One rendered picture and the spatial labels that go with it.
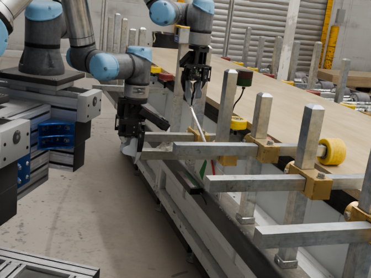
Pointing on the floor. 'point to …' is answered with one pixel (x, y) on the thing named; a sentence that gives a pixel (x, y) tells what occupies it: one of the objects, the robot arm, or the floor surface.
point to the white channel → (288, 39)
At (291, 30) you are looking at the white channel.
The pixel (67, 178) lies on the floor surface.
